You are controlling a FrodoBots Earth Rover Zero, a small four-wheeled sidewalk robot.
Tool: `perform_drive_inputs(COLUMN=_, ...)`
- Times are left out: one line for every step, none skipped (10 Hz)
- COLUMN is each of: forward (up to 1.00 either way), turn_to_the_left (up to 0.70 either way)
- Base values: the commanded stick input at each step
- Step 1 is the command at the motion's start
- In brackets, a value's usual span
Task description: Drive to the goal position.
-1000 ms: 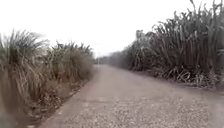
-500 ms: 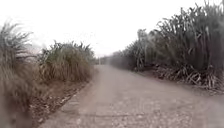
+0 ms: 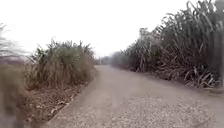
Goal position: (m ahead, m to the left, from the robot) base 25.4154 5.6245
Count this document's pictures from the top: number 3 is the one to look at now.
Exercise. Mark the grey gravel path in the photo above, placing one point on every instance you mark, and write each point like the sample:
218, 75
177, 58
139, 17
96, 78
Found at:
133, 100

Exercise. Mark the tall flax bushes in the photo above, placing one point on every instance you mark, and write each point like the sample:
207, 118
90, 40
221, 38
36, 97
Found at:
61, 63
186, 50

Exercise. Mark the mulch strip with dry leaves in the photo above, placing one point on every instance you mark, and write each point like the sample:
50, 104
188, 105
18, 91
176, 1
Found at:
46, 101

